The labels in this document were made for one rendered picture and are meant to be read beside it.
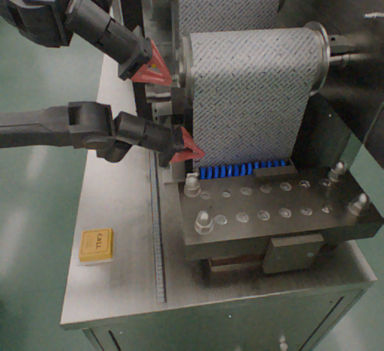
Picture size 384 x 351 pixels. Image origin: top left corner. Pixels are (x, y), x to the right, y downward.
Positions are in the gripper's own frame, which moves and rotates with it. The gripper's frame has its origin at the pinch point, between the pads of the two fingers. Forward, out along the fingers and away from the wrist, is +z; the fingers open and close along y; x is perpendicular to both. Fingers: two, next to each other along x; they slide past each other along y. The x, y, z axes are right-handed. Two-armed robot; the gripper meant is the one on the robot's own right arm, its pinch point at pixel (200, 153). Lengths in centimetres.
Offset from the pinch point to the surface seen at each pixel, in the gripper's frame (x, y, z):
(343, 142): 11, -14, 48
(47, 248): -131, -50, -12
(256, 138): 8.9, 0.3, 9.0
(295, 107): 18.9, 0.3, 11.5
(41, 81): -154, -244, -50
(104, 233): -24.7, 8.1, -12.8
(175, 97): 6.8, -7.1, -9.3
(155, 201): -20.7, -1.7, -1.2
